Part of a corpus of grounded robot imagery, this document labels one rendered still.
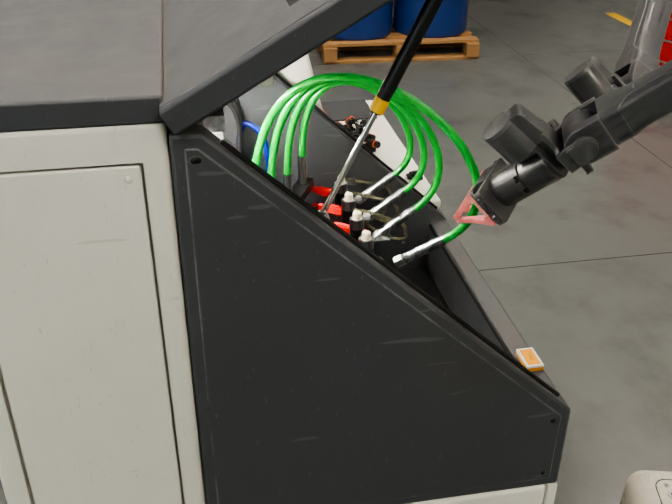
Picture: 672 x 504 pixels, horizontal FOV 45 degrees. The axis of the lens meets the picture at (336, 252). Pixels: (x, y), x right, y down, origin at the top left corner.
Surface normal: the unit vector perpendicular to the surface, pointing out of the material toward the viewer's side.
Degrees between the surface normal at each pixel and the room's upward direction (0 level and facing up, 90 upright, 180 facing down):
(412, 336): 90
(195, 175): 90
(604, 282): 0
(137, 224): 90
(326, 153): 90
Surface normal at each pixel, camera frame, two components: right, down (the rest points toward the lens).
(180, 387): 0.18, 0.49
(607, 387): 0.00, -0.87
